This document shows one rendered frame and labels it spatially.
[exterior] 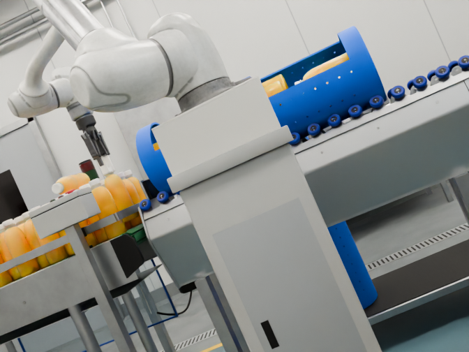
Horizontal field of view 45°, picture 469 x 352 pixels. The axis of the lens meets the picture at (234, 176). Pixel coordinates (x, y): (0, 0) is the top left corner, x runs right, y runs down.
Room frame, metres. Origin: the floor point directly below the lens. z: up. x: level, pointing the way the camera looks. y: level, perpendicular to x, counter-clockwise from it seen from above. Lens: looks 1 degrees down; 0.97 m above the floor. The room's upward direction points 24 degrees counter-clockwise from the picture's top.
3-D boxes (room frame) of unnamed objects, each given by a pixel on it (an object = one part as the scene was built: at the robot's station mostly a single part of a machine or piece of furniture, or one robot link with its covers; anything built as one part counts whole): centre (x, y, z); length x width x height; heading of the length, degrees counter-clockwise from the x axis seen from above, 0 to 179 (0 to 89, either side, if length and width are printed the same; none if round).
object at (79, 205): (1.94, 0.58, 1.05); 0.20 x 0.10 x 0.10; 77
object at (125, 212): (2.19, 0.39, 0.96); 0.40 x 0.01 x 0.03; 167
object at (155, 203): (2.17, 0.32, 0.99); 0.10 x 0.02 x 0.12; 167
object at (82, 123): (2.19, 0.44, 1.32); 0.08 x 0.07 x 0.09; 165
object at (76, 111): (2.19, 0.44, 1.39); 0.09 x 0.09 x 0.06
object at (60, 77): (2.18, 0.46, 1.50); 0.13 x 0.11 x 0.16; 123
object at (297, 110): (2.06, -0.17, 1.09); 0.88 x 0.28 x 0.28; 77
